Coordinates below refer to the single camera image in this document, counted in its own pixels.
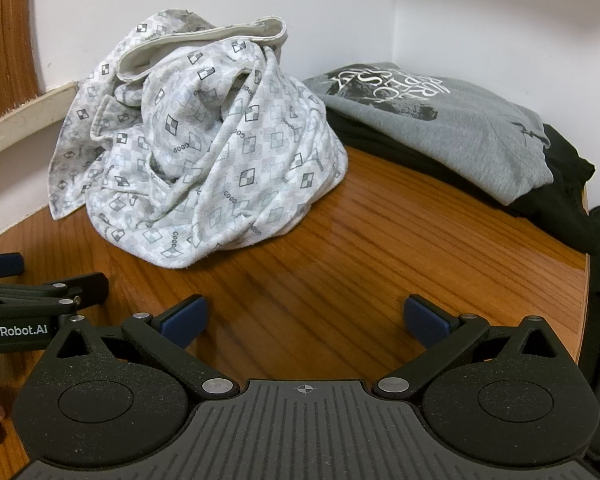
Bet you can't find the black folded garment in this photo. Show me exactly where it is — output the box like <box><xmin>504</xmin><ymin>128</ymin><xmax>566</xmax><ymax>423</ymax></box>
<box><xmin>325</xmin><ymin>107</ymin><xmax>597</xmax><ymax>255</ymax></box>

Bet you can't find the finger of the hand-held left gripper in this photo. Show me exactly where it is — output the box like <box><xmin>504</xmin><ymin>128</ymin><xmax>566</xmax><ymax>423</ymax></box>
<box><xmin>0</xmin><ymin>254</ymin><xmax>25</xmax><ymax>281</ymax></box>
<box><xmin>0</xmin><ymin>273</ymin><xmax>110</xmax><ymax>318</ymax></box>

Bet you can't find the beige window sill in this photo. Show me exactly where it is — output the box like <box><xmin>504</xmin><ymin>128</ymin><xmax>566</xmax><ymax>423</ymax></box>
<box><xmin>0</xmin><ymin>80</ymin><xmax>91</xmax><ymax>166</ymax></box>

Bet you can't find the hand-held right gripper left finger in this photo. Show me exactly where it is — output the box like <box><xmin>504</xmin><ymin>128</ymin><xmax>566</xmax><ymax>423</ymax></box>
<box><xmin>47</xmin><ymin>296</ymin><xmax>238</xmax><ymax>402</ymax></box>

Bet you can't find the grey printed sweatshirt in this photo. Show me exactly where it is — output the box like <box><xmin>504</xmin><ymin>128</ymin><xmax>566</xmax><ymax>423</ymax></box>
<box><xmin>302</xmin><ymin>62</ymin><xmax>555</xmax><ymax>206</ymax></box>

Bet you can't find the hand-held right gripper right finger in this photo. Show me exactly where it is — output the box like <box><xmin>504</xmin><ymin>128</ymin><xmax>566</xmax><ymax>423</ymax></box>
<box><xmin>372</xmin><ymin>296</ymin><xmax>561</xmax><ymax>402</ymax></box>

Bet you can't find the white patterned shirt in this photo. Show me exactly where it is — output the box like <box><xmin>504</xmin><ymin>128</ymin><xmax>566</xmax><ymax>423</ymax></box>
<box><xmin>47</xmin><ymin>7</ymin><xmax>350</xmax><ymax>272</ymax></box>

